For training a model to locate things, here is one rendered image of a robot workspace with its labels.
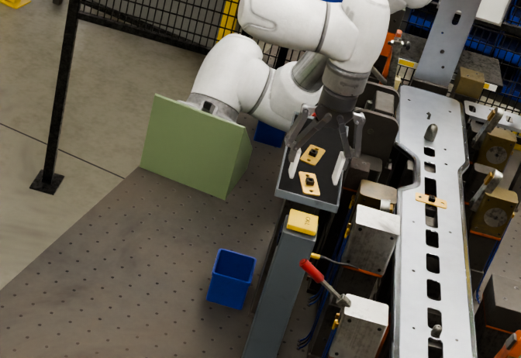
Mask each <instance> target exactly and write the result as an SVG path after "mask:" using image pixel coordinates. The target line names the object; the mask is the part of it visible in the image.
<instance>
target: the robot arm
mask: <svg viewBox="0 0 521 358"><path fill-rule="evenodd" d="M431 1H432V0H343V2H342V3H341V2H337V3H335V2H324V1H322V0H240V3H239V8H238V15H237V18H238V22H239V24H240V25H241V27H242V29H243V30H244V31H245V32H246V33H248V34H249V35H251V36H252V37H254V38H256V39H258V40H260V41H263V42H265V43H269V44H273V45H276V46H281V47H285V48H289V49H293V50H306V52H305V53H304V54H303V55H302V57H301V58H300V59H299V61H292V62H289V63H287V64H286V65H284V66H282V67H279V68H278V69H277V70H275V69H273V68H271V67H269V66H268V65H266V63H265V62H263V61H262V58H263V54H262V51H261V49H260V47H259V46H258V45H257V44H256V43H255V42H254V41H253V40H252V39H250V38H248V37H246V36H242V35H239V34H233V33H232V34H229V35H227V36H225V37H223V38H222V39H221V40H220V41H219V42H218V43H217V44H216V45H215V46H214V47H213V48H212V49H211V50H210V51H209V53H208V54H207V56H206V57H205V59H204V61H203V63H202V65H201V67H200V69H199V71H198V74H197V76H196V79H195V82H194V85H193V88H192V90H191V94H190V95H189V97H188V99H187V101H186V102H184V101H182V100H178V102H180V103H183V104H186V105H189V106H191V107H193V108H196V109H199V110H202V111H203V112H207V113H209V114H212V115H215V116H218V117H220V118H222V119H226V120H228V121H231V122H234V123H236V120H237V117H238V115H239V113H240V112H244V113H247V114H249V115H252V116H253V117H254V118H255V119H258V120H260V121H262V122H264V123H266V124H268V125H269V126H272V127H274V128H276V129H280V130H281V131H284V132H287V135H286V137H285V145H286V146H287V147H291V149H290V152H289V155H288V159H289V162H291V164H290V167H289V169H288V172H289V177H290V178H293V177H294V175H295V170H296V167H297V165H298V161H299V157H300V155H301V152H302V151H301V147H302V146H303V145H304V144H305V143H306V142H307V141H308V140H309V139H310V138H311V137H312V136H313V135H314V134H315V133H316V132H317V131H318V130H320V129H321V128H322V127H326V128H329V127H330V128H333V129H339V131H340V137H341V140H342V144H343V150H344V153H343V152H342V151H340V155H339V157H338V159H337V162H336V166H335V168H334V171H333V175H332V180H333V184H334V185H337V183H338V180H339V178H340V174H341V171H342V170H346V169H347V166H348V163H349V161H351V160H352V157H356V158H359V157H360V156H361V137H362V128H363V126H364V124H365V122H366V119H365V117H364V113H363V112H360V113H359V114H357V113H355V112H354V107H355V105H356V102H357V98H358V95H360V94H362V93H363V92H364V89H365V86H366V83H367V80H368V77H369V75H370V73H371V68H372V67H373V65H374V63H375V61H376V60H377V59H378V57H379V55H380V53H381V50H382V48H383V46H384V43H385V38H386V35H387V31H388V24H389V19H390V15H391V14H393V13H395V12H397V11H399V10H402V9H404V8H406V7H408V8H410V9H418V8H422V7H424V6H425V5H428V4H429V3H430V2H431ZM294 112H300V113H299V114H298V117H297V118H296V120H295V121H294V123H293V125H292V127H291V128H290V126H291V123H292V116H293V114H294ZM312 113H315V114H316V117H315V118H314V119H313V120H312V122H311V123H310V124H309V125H308V126H307V127H306V128H305V129H304V130H303V131H302V132H301V133H300V134H299V135H298V133H299V132H300V130H301V129H302V127H303V126H304V124H305V122H306V120H307V118H308V116H310V115H311V114H312ZM351 119H354V144H353V149H352V150H350V147H349V143H348V139H347V132H346V129H345V124H346V123H348V122H349V121H350V120H351ZM236 124H237V123H236ZM296 136H297V137H296Z"/></svg>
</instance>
